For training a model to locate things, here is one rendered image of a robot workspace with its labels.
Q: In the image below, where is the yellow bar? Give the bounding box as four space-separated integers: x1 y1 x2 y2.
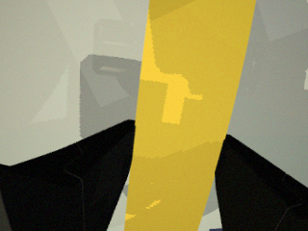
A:
124 0 257 231

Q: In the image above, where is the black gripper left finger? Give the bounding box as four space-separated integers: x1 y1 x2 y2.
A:
0 119 136 231

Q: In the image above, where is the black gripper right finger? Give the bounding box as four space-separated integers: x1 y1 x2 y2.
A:
215 134 308 231

